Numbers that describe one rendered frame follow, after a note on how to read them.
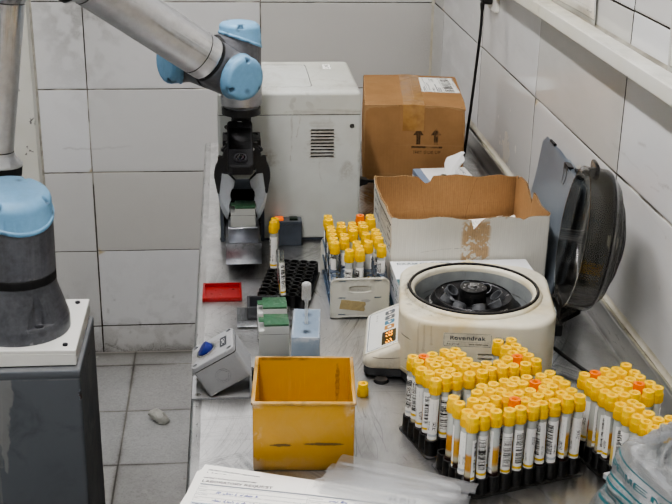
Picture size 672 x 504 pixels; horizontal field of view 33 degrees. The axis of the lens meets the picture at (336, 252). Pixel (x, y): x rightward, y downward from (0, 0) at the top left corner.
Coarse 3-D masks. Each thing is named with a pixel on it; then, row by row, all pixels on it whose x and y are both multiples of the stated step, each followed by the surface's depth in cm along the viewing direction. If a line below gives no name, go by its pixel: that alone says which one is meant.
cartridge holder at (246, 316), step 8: (248, 296) 192; (256, 296) 192; (264, 296) 193; (272, 296) 193; (248, 304) 189; (256, 304) 193; (240, 312) 192; (248, 312) 188; (256, 312) 189; (288, 312) 192; (240, 320) 189; (248, 320) 189; (256, 320) 189
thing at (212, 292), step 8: (208, 288) 204; (216, 288) 204; (224, 288) 204; (232, 288) 204; (240, 288) 203; (208, 296) 201; (216, 296) 201; (224, 296) 201; (232, 296) 201; (240, 296) 199
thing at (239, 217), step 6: (234, 210) 214; (240, 210) 213; (246, 210) 213; (252, 210) 213; (234, 216) 213; (240, 216) 213; (246, 216) 213; (252, 216) 213; (234, 222) 213; (240, 222) 214; (246, 222) 214; (252, 222) 214
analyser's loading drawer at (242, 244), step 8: (256, 224) 218; (232, 232) 214; (240, 232) 214; (248, 232) 214; (256, 232) 214; (232, 240) 214; (240, 240) 214; (248, 240) 214; (256, 240) 215; (232, 248) 209; (240, 248) 209; (248, 248) 209; (256, 248) 209; (232, 256) 209; (240, 256) 210; (248, 256) 210; (256, 256) 210
